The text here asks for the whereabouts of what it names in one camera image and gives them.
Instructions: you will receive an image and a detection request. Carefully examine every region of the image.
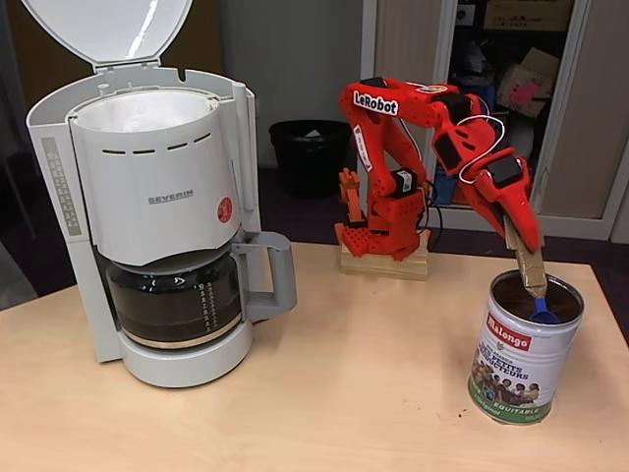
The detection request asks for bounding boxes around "white paper coffee filter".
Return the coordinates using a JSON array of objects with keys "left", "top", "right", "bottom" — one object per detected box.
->
[{"left": 78, "top": 90, "right": 220, "bottom": 134}]

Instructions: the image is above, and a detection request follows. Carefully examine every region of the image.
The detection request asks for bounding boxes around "white paper sheet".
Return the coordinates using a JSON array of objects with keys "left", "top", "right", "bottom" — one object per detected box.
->
[{"left": 505, "top": 117, "right": 537, "bottom": 161}]

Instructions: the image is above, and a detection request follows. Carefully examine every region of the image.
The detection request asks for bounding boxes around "small blue plastic crate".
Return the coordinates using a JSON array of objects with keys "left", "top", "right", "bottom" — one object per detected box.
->
[{"left": 434, "top": 169, "right": 458, "bottom": 206}]

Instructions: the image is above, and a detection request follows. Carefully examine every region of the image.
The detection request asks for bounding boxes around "dark brown ground coffee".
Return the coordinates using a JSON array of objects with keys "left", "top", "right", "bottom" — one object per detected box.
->
[{"left": 493, "top": 279, "right": 581, "bottom": 321}]

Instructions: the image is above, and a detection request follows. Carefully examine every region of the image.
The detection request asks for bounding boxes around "black power cable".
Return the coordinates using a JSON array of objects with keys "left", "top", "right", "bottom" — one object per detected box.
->
[{"left": 426, "top": 184, "right": 446, "bottom": 253}]

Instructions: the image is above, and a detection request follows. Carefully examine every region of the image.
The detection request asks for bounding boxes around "beige roller shutter cabinet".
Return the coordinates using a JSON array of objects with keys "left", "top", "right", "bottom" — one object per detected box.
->
[{"left": 358, "top": 0, "right": 629, "bottom": 242}]

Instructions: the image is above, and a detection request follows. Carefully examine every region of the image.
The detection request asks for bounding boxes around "wooden base block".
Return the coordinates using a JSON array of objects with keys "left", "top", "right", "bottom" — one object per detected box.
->
[{"left": 341, "top": 230, "right": 429, "bottom": 282}]

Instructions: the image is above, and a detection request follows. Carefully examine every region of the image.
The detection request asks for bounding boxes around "orange printed clamp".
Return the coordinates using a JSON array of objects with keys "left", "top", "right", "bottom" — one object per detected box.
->
[{"left": 337, "top": 166, "right": 368, "bottom": 228}]

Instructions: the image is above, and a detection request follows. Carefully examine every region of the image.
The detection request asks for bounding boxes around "plain brown cardboard box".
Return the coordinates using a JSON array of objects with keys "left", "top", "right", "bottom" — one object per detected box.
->
[{"left": 484, "top": 0, "right": 574, "bottom": 31}]

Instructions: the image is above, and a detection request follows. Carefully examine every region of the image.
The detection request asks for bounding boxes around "dark grey bag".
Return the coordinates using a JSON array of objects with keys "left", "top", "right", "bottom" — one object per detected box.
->
[{"left": 451, "top": 38, "right": 495, "bottom": 88}]

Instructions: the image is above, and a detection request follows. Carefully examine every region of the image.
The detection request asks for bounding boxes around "blue scoop with cardboard handle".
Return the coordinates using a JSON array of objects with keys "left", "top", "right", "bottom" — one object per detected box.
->
[{"left": 501, "top": 213, "right": 562, "bottom": 325}]

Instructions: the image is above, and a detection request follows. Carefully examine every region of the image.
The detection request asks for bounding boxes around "white servo cable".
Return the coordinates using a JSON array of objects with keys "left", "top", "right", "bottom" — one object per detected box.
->
[{"left": 457, "top": 115, "right": 506, "bottom": 186}]

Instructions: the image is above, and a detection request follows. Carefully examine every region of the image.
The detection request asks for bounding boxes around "cardboard box with pink mark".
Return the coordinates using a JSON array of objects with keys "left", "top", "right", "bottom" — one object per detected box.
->
[{"left": 494, "top": 46, "right": 561, "bottom": 118}]

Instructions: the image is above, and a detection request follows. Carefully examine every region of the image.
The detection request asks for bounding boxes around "black waste bin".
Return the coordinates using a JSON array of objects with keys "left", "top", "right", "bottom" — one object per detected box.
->
[{"left": 268, "top": 119, "right": 354, "bottom": 201}]

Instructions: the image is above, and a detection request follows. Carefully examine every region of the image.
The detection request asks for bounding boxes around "glass carafe with grey handle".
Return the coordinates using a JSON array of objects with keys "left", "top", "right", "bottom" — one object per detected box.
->
[{"left": 104, "top": 230, "right": 299, "bottom": 345}]

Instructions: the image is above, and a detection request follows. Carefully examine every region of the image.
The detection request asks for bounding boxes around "white drip coffee maker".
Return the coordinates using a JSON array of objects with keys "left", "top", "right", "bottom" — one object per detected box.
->
[{"left": 19, "top": 0, "right": 260, "bottom": 389}]

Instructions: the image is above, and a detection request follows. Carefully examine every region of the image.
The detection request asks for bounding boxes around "white Malongo coffee tin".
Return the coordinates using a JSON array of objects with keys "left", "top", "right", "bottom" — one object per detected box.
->
[{"left": 466, "top": 272, "right": 586, "bottom": 427}]

